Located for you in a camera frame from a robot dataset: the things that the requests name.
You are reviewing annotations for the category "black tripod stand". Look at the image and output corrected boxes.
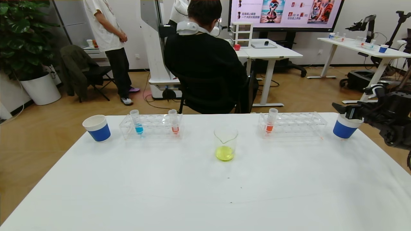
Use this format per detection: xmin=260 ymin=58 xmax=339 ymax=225
xmin=385 ymin=11 xmax=411 ymax=48

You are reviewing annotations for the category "green leafy plant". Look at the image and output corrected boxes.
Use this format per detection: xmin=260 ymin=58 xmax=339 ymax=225
xmin=0 ymin=0 xmax=60 ymax=81

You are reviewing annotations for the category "tall white robot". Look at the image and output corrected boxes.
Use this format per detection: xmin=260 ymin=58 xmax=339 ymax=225
xmin=140 ymin=0 xmax=190 ymax=100

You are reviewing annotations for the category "clear acrylic tube rack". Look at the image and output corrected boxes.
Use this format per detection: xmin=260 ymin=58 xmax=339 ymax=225
xmin=258 ymin=112 xmax=328 ymax=139
xmin=119 ymin=113 xmax=184 ymax=141

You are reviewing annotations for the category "white neck headset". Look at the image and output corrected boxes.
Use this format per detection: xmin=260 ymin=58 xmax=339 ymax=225
xmin=176 ymin=21 xmax=209 ymax=36

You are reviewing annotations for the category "white height-adjustable desk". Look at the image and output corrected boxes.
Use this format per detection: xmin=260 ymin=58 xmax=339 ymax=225
xmin=307 ymin=37 xmax=411 ymax=105
xmin=225 ymin=38 xmax=303 ymax=107

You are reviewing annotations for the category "seated person black sweater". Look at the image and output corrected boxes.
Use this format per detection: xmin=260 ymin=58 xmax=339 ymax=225
xmin=164 ymin=0 xmax=249 ymax=114

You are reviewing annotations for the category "white plant pot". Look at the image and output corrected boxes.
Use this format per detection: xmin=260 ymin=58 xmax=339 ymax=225
xmin=20 ymin=72 xmax=61 ymax=106

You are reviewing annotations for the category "black robot arm with gripper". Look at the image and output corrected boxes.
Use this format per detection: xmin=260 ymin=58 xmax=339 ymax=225
xmin=345 ymin=14 xmax=377 ymax=42

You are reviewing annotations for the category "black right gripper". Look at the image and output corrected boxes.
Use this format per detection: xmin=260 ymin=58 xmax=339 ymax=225
xmin=332 ymin=100 xmax=376 ymax=123

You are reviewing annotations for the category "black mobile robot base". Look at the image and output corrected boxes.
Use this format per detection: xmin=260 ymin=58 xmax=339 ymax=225
xmin=340 ymin=71 xmax=400 ymax=93

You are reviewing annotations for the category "white drawer cabinet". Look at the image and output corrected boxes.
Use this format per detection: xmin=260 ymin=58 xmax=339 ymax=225
xmin=82 ymin=45 xmax=106 ymax=60

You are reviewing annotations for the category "black display stand base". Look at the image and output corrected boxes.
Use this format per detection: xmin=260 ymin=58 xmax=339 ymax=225
xmin=257 ymin=31 xmax=307 ymax=78

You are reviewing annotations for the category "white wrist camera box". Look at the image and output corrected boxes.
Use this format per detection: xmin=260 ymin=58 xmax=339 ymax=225
xmin=364 ymin=84 xmax=386 ymax=98

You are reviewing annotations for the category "black folding chair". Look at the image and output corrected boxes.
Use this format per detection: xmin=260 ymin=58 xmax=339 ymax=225
xmin=80 ymin=64 xmax=116 ymax=102

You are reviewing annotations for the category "white drawer organizer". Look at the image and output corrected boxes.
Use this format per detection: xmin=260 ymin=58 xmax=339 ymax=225
xmin=231 ymin=22 xmax=253 ymax=48

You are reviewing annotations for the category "dark green jacket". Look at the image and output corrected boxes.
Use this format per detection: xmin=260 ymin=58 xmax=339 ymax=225
xmin=60 ymin=45 xmax=100 ymax=102

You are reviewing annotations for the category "small clear tube rack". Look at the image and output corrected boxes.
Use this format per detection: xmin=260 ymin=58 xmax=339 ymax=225
xmin=358 ymin=38 xmax=377 ymax=50
xmin=328 ymin=32 xmax=347 ymax=42

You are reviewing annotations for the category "large display screen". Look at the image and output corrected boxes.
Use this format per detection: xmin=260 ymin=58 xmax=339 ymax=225
xmin=229 ymin=0 xmax=345 ymax=32

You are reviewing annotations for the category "blue white paper cup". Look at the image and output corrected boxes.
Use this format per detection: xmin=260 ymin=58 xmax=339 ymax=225
xmin=83 ymin=115 xmax=111 ymax=142
xmin=333 ymin=114 xmax=364 ymax=140

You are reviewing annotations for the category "clear glass beaker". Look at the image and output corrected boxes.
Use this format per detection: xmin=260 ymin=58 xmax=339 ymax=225
xmin=214 ymin=126 xmax=239 ymax=162

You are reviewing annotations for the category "blue liquid test tube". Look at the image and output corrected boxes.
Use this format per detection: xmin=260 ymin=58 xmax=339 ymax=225
xmin=130 ymin=109 xmax=144 ymax=135

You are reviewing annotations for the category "red liquid test tube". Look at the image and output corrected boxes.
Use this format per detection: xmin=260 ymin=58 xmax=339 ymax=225
xmin=265 ymin=108 xmax=278 ymax=133
xmin=168 ymin=109 xmax=180 ymax=134

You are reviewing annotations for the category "standing person white shirt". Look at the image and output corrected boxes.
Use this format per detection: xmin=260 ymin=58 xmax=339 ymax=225
xmin=83 ymin=0 xmax=141 ymax=106

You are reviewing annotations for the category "black office chair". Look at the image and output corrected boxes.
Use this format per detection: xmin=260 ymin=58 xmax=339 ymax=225
xmin=175 ymin=72 xmax=259 ymax=114

